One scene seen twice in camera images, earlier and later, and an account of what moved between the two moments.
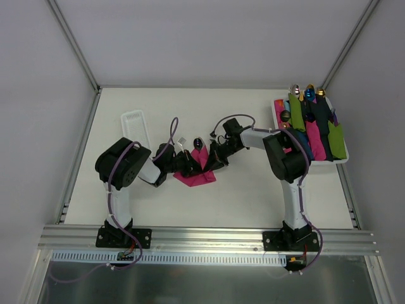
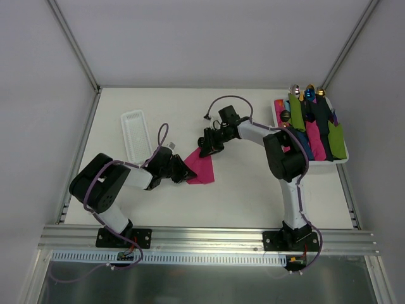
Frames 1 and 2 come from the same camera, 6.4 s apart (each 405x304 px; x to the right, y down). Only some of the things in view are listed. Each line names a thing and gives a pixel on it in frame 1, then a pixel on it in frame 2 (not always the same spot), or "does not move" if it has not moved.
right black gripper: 218,152 -> 211,144
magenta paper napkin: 203,177 does not move
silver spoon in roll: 295,89 does not move
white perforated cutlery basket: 134,127 does not move
